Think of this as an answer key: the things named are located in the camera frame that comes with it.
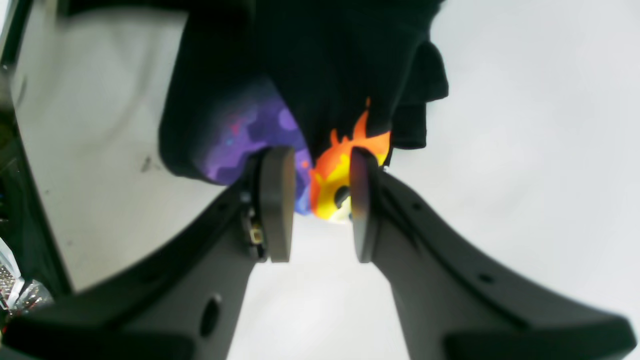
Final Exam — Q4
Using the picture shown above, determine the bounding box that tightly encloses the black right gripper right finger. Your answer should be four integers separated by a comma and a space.
349, 147, 637, 360

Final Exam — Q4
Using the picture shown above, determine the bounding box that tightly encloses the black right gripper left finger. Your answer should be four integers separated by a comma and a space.
1, 146, 296, 360

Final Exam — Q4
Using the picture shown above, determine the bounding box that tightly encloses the black T-shirt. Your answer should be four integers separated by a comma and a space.
158, 0, 449, 223

